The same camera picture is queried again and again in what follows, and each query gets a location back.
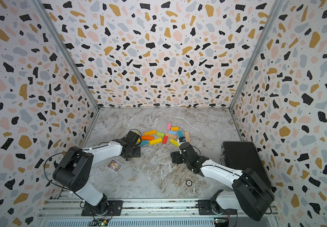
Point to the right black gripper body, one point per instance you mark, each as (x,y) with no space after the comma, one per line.
(179,158)

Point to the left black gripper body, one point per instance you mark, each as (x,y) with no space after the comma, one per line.
(135,152)

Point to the red block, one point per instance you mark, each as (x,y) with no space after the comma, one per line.
(165,139)

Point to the small amber block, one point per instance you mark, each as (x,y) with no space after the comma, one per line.
(174,128)

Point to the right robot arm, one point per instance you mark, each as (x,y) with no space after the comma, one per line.
(242,172)

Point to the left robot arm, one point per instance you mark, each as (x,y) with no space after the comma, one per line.
(74,169)

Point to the teal short block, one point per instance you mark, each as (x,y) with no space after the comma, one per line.
(144,143)

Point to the beige wooden block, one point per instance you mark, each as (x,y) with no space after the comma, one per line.
(187,137)

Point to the lime yellow block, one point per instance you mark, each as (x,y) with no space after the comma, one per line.
(174,142)

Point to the amber orange block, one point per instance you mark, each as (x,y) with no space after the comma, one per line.
(150,133)

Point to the tan wooden block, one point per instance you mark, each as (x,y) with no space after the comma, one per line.
(171,136)

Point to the colourful card box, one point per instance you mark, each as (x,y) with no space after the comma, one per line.
(115,166)

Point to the light blue block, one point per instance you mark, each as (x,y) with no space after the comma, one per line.
(172,132)

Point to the poker chip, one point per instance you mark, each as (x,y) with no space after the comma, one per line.
(189,183)

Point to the green block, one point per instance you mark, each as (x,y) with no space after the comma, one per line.
(160,134)

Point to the pink block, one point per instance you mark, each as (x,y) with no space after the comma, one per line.
(168,126)

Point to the black case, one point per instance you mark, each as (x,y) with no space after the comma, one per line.
(242,155)

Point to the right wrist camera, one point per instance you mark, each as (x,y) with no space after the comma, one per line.
(182,140)

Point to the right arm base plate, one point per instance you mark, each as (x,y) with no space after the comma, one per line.
(205,208)

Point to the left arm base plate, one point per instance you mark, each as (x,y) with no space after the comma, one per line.
(103,209)

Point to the aluminium rail frame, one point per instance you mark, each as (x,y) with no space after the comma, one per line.
(187,212)

